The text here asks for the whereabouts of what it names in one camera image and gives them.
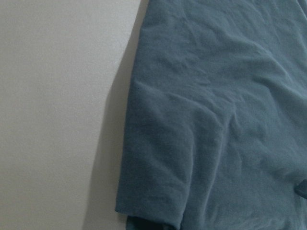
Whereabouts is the black printed t-shirt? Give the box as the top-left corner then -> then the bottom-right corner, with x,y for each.
116,0 -> 307,230

